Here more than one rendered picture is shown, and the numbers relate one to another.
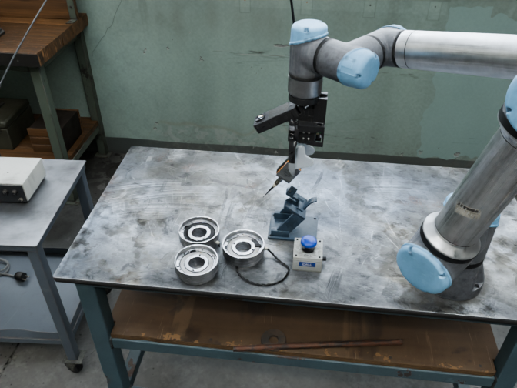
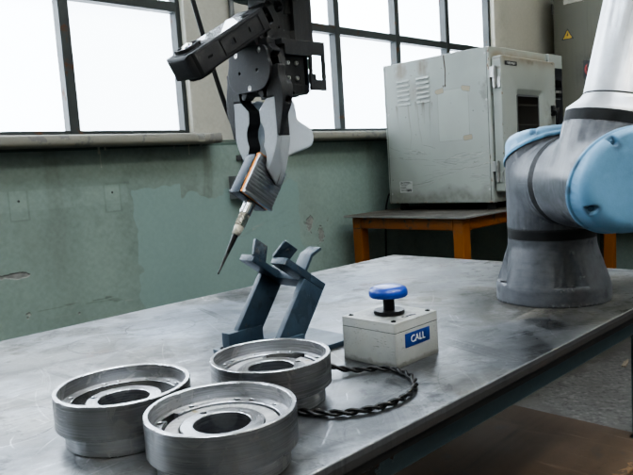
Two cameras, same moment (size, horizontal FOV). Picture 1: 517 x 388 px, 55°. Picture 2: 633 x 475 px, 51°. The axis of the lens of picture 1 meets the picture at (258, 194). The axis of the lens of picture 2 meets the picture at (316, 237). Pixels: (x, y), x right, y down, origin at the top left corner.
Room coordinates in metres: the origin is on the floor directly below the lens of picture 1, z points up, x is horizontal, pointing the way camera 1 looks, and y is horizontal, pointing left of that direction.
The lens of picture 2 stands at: (0.51, 0.44, 1.00)
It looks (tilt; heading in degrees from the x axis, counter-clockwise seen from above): 6 degrees down; 309
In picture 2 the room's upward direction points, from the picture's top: 4 degrees counter-clockwise
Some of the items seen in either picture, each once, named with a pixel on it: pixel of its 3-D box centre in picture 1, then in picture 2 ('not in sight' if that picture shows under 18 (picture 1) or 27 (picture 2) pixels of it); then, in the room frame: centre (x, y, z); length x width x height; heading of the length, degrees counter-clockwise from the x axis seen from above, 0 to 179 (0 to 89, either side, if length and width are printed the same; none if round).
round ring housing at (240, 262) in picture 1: (243, 249); (271, 376); (0.91, 0.04, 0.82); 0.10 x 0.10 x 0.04
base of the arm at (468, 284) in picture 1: (454, 262); (552, 261); (0.84, -0.46, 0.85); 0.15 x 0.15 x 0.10
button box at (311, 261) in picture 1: (309, 254); (394, 331); (0.88, -0.13, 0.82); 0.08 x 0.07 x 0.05; 84
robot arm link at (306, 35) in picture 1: (308, 50); not in sight; (1.00, -0.10, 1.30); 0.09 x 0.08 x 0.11; 45
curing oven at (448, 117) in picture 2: not in sight; (480, 133); (1.83, -2.38, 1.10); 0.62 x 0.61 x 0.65; 84
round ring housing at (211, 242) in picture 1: (199, 235); (124, 408); (0.96, 0.15, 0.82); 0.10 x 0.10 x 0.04
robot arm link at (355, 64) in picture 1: (351, 61); not in sight; (0.95, -0.18, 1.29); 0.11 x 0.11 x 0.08; 45
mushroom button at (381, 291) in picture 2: (308, 246); (388, 308); (0.88, -0.12, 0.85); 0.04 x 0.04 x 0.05
